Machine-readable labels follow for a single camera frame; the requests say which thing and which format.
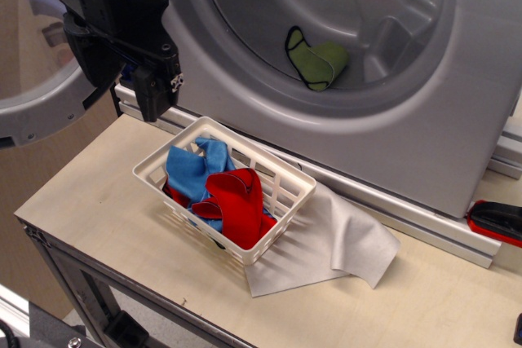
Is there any grey toy washing machine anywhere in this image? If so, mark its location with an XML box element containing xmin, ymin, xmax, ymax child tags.
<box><xmin>163</xmin><ymin>0</ymin><xmax>521</xmax><ymax>218</ymax></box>

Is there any grey cloth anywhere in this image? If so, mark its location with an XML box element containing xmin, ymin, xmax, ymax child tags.
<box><xmin>246</xmin><ymin>183</ymin><xmax>400</xmax><ymax>297</ymax></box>

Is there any white plastic basket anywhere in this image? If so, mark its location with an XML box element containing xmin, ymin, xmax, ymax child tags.
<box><xmin>133</xmin><ymin>117</ymin><xmax>316</xmax><ymax>266</ymax></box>

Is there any blue cloth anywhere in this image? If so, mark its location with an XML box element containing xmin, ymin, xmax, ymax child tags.
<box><xmin>162</xmin><ymin>137</ymin><xmax>236</xmax><ymax>211</ymax></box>

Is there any red cloth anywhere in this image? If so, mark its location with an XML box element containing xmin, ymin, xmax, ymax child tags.
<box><xmin>161</xmin><ymin>167</ymin><xmax>278</xmax><ymax>250</ymax></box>

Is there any metal table frame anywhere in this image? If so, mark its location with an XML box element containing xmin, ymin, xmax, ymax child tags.
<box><xmin>20</xmin><ymin>219</ymin><xmax>252</xmax><ymax>347</ymax></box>

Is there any red black clamp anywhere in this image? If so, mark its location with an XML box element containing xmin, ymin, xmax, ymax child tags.
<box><xmin>466</xmin><ymin>200</ymin><xmax>521</xmax><ymax>247</ymax></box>

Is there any blue plastic object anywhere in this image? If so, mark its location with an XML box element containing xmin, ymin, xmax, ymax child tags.
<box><xmin>120</xmin><ymin>64</ymin><xmax>136</xmax><ymax>84</ymax></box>

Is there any aluminium extrusion rail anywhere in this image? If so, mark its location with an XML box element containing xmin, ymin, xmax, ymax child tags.
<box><xmin>114</xmin><ymin>85</ymin><xmax>521</xmax><ymax>268</ymax></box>

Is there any green cloth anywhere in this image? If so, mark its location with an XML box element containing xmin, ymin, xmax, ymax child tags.
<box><xmin>285</xmin><ymin>26</ymin><xmax>350</xmax><ymax>91</ymax></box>

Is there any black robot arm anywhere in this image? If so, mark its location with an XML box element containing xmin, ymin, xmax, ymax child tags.
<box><xmin>59</xmin><ymin>0</ymin><xmax>183</xmax><ymax>122</ymax></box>

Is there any grey washing machine door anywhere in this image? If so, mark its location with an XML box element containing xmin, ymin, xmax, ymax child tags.
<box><xmin>1</xmin><ymin>0</ymin><xmax>110</xmax><ymax>149</ymax></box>

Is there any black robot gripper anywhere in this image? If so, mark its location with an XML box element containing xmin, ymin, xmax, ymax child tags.
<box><xmin>59</xmin><ymin>0</ymin><xmax>184</xmax><ymax>122</ymax></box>

